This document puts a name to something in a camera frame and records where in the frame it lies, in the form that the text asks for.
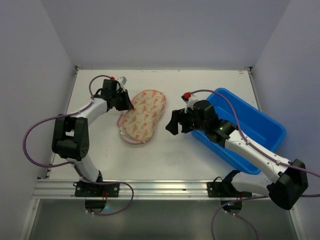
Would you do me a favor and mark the white mint bra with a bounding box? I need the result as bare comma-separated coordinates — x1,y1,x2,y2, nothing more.
119,124,127,136

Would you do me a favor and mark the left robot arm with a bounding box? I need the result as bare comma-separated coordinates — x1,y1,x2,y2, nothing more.
51,76,134,185

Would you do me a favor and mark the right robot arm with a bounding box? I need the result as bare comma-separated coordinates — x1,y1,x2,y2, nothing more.
165,100,309,210

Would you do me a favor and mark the aluminium front rail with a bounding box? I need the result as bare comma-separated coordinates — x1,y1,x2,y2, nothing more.
31,178,271,200

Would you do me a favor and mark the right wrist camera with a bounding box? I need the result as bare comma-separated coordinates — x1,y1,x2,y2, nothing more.
181,92,199,113

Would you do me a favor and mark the blue plastic bin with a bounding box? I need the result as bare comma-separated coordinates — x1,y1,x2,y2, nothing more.
191,88,286,175

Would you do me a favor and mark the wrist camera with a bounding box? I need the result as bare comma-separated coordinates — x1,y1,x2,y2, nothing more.
181,92,199,113
110,76,127,86

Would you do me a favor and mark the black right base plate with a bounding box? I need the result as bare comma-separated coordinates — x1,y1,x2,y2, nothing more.
206,176,252,198

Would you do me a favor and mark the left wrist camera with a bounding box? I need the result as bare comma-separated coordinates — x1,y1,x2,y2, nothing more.
110,76,127,86

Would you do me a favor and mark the floral mesh laundry bag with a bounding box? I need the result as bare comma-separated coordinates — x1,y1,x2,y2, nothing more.
117,89,167,145

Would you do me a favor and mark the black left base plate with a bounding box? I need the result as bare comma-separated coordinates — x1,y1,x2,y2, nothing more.
73,181,120,198

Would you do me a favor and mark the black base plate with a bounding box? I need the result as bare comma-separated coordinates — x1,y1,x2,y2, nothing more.
206,176,252,198
73,181,120,198

